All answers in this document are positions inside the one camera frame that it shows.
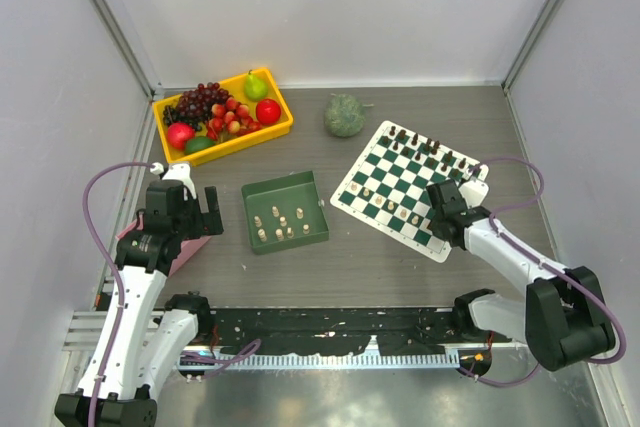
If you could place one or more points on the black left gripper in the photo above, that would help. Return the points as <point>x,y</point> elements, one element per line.
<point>206,223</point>

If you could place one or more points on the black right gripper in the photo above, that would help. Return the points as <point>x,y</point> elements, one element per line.
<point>434,228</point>

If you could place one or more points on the green white chess board mat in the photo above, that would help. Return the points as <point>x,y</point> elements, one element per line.
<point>398,164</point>

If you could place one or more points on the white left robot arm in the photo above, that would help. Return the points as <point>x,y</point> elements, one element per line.
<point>129,367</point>

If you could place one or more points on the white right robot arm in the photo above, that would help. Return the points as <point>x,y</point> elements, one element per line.
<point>562,318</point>

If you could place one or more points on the pink plastic box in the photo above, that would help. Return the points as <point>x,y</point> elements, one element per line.
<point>188,247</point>

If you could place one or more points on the green plastic tray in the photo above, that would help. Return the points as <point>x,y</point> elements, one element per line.
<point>284,213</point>

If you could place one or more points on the green lime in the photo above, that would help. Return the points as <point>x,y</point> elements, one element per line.
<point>197,144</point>

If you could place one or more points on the red peach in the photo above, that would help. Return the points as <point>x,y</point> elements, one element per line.
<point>179,134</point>

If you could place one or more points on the red cherry cluster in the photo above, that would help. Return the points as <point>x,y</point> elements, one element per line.
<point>230,121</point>

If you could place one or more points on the dark blue grape bunch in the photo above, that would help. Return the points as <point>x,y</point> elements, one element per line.
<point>176,114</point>

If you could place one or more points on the dark red grape bunch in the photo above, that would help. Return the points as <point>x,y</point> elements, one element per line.
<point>203,98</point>

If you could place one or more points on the red apple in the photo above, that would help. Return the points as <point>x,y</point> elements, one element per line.
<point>268,111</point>

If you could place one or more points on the yellow plastic fruit bin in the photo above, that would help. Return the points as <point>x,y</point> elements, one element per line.
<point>235,86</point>

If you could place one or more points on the green pear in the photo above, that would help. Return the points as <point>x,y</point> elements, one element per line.
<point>255,88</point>

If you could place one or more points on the green melon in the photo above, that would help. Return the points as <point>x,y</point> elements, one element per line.
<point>345,115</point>

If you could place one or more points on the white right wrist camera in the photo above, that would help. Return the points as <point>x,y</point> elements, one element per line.
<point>473,186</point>

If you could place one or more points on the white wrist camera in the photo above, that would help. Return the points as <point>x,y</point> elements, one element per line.
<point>473,186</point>
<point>177,171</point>

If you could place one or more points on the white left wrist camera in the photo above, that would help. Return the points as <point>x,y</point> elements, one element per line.
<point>177,171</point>

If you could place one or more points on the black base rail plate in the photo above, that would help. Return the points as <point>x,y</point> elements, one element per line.
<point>338,331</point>

